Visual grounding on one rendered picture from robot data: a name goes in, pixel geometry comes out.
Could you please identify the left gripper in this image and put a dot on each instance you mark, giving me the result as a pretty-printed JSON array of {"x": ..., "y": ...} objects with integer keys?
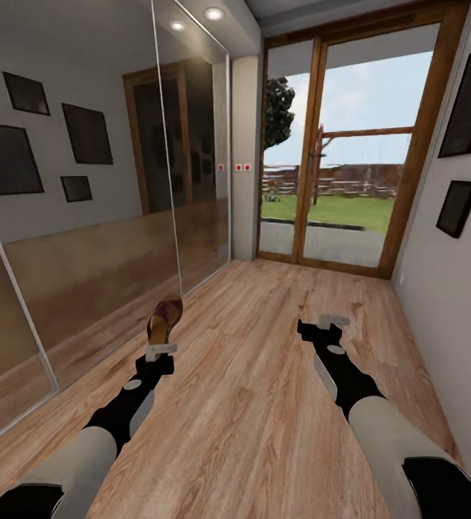
[{"x": 163, "y": 366}]

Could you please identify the picture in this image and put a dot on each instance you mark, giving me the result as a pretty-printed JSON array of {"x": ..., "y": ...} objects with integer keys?
[{"x": 457, "y": 142}]

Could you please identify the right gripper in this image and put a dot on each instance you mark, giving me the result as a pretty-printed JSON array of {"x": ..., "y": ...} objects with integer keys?
[{"x": 311, "y": 332}]

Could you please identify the downlight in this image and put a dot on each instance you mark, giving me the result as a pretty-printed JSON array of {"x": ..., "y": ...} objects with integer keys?
[{"x": 213, "y": 14}]

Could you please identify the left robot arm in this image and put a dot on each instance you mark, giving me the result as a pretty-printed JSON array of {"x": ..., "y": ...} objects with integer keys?
[{"x": 65, "y": 485}]

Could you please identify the sandal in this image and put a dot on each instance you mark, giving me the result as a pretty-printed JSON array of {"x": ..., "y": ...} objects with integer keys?
[{"x": 167, "y": 315}]

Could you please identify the door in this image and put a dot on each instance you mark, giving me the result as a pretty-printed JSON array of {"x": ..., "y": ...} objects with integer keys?
[{"x": 348, "y": 111}]

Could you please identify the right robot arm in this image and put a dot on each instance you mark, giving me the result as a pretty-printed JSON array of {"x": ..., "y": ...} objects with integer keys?
[{"x": 417, "y": 478}]

